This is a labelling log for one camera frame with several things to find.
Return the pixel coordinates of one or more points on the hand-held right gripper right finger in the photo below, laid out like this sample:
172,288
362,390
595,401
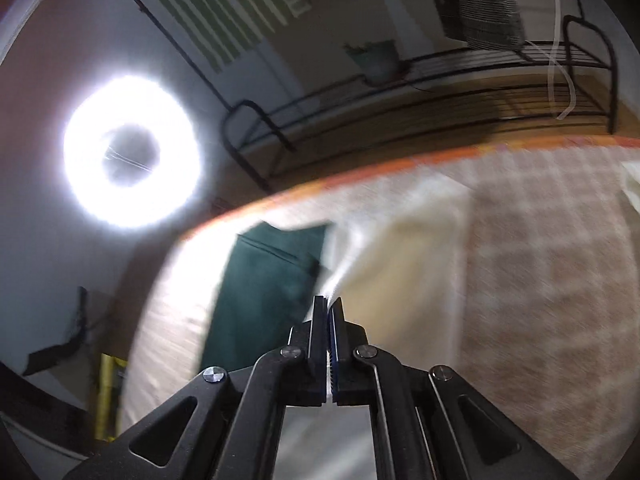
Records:
338,345

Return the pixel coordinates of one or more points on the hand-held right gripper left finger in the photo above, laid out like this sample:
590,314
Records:
319,345

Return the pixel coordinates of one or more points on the cream white garment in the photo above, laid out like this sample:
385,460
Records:
400,240

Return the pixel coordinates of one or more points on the dark green garment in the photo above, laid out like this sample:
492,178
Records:
260,290

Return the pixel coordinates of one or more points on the patterned bed sheet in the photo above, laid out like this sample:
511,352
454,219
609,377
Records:
540,280

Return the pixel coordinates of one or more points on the yellow object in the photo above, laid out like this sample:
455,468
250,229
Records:
107,392

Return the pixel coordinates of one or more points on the grey checked cloth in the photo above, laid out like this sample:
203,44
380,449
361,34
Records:
482,2

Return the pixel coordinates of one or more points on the black metal bunk bed frame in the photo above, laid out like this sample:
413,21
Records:
440,90

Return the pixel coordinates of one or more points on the green striped wall hanging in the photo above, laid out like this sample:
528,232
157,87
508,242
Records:
225,10

